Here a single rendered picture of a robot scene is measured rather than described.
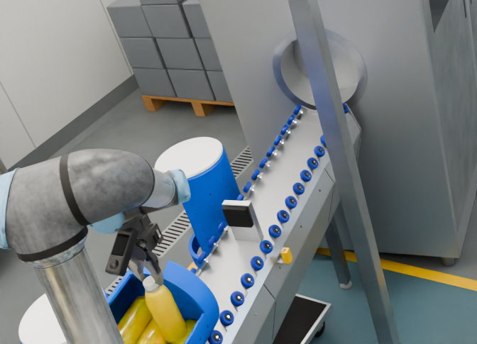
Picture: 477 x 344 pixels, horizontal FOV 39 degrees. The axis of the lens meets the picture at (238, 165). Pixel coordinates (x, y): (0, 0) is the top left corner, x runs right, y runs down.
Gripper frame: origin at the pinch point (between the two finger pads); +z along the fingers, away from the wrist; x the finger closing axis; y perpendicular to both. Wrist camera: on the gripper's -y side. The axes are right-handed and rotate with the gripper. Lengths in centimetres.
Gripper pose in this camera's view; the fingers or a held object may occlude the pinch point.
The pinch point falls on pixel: (150, 282)
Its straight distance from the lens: 170.2
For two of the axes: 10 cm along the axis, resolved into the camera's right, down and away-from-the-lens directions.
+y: 4.1, -5.9, 7.0
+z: 2.9, 8.1, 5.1
